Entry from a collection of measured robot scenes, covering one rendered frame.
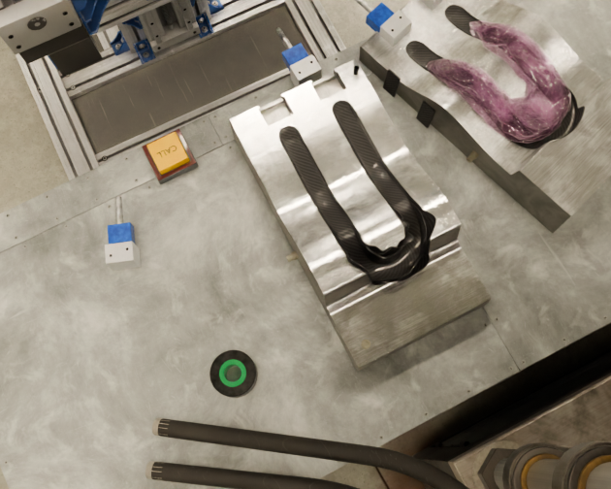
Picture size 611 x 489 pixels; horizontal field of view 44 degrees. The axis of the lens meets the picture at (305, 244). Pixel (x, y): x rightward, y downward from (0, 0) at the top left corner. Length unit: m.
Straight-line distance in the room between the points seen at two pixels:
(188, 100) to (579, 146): 1.16
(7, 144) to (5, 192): 0.16
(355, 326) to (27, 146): 1.46
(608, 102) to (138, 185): 0.87
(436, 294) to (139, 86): 1.21
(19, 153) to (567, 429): 1.77
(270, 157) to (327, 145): 0.10
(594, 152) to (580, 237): 0.16
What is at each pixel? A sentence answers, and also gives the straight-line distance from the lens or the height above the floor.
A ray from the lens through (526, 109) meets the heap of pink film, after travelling 1.45.
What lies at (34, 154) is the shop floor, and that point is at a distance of 2.49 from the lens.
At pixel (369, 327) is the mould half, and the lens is 1.32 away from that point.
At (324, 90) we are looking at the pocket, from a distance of 1.45.
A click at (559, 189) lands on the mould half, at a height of 0.91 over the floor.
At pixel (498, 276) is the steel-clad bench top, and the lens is 1.43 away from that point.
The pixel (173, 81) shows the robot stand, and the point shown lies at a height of 0.21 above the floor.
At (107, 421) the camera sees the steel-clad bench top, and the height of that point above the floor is 0.80.
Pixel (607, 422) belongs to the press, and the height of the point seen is 0.79.
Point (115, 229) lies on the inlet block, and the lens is 1.43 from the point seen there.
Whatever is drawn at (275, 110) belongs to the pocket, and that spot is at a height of 0.86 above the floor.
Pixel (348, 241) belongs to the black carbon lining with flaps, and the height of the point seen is 0.91.
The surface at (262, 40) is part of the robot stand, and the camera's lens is 2.26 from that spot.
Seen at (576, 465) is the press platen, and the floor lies 1.29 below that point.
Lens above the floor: 2.16
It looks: 75 degrees down
